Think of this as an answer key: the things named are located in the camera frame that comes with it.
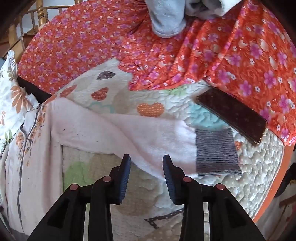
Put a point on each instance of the white cloth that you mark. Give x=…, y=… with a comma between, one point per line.
x=203, y=8

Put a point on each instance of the light blue fleece cloth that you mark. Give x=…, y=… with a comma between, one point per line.
x=166, y=19

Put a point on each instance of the floral print pillow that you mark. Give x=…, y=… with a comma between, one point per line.
x=11, y=97

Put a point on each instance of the orange floral sheet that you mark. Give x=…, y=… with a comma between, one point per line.
x=81, y=34

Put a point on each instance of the wooden spindle backrest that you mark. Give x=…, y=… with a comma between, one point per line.
x=41, y=14

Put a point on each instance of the dark smartphone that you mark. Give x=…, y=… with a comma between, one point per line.
x=231, y=113

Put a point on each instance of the pink embroidered sweater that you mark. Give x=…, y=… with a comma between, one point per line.
x=92, y=134

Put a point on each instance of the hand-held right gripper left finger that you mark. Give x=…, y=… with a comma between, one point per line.
x=123, y=185

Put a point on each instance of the heart patterned quilt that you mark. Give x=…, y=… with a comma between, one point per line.
x=143, y=95

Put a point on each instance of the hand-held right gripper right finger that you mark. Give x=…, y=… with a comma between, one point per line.
x=171, y=185

